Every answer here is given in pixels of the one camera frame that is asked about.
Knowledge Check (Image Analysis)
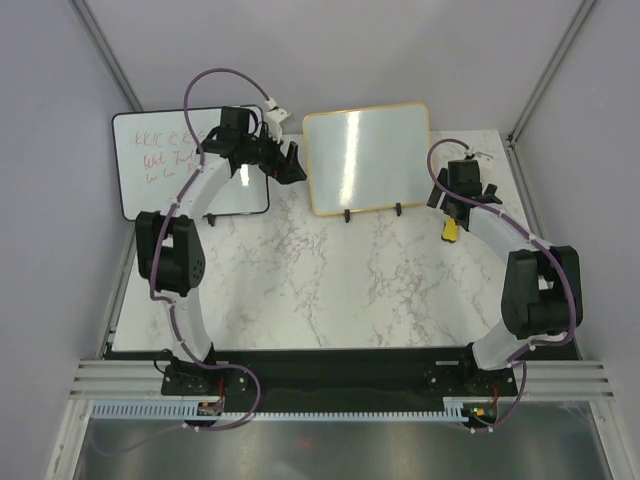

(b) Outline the yellow whiteboard eraser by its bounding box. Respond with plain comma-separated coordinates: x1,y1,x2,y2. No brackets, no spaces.
441,217,459,244

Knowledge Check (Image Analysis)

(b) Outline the yellow framed whiteboard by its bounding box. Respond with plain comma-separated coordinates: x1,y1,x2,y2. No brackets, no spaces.
302,102,433,216

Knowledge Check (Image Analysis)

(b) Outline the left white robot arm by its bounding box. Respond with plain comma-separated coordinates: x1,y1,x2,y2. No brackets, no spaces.
135,100,307,394

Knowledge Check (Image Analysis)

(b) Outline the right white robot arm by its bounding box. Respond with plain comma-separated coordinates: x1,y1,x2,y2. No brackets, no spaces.
276,158,581,394

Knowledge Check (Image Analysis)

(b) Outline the black framed whiteboard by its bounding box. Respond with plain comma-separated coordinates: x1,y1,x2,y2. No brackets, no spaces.
112,109,269,221

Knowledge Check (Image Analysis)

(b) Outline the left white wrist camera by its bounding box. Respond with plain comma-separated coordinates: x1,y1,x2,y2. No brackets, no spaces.
264,98,291,143

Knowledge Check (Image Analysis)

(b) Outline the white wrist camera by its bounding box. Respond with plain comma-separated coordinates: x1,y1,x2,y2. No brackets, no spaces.
465,148,494,160
264,98,291,143

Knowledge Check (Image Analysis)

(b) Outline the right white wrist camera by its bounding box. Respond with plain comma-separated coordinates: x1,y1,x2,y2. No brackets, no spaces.
465,148,494,160

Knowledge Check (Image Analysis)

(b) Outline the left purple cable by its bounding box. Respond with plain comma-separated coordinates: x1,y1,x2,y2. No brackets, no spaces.
89,68,279,457

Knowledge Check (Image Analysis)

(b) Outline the aluminium rail frame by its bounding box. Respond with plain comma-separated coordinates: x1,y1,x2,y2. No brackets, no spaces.
46,346,613,479

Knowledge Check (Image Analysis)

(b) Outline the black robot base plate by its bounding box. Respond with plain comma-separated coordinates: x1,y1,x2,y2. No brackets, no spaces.
161,347,517,412

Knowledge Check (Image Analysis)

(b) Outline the white slotted cable duct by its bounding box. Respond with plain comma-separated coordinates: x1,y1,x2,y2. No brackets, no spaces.
90,398,471,422

